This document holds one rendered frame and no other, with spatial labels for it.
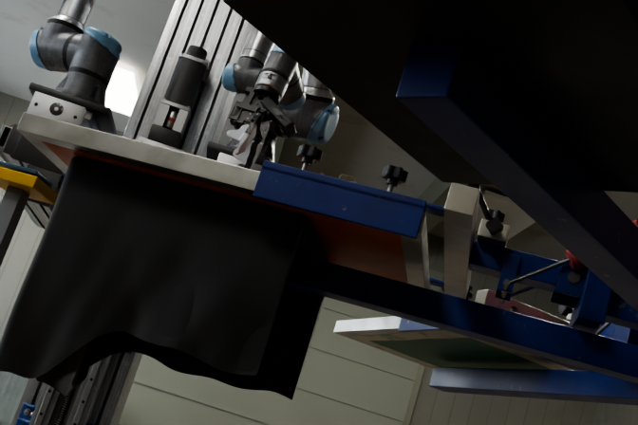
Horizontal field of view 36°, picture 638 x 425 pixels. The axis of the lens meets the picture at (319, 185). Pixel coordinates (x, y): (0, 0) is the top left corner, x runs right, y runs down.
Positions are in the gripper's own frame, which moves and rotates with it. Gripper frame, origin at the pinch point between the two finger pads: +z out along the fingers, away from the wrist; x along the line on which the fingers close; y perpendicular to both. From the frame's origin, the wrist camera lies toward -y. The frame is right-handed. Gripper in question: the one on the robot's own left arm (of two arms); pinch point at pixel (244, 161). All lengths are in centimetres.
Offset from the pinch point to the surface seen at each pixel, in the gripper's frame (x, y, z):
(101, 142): 46, 9, 29
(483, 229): 23, -60, 13
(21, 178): 13, 42, 26
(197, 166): 46, -10, 28
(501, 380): -57, -69, 13
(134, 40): -427, 303, -310
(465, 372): -73, -59, 8
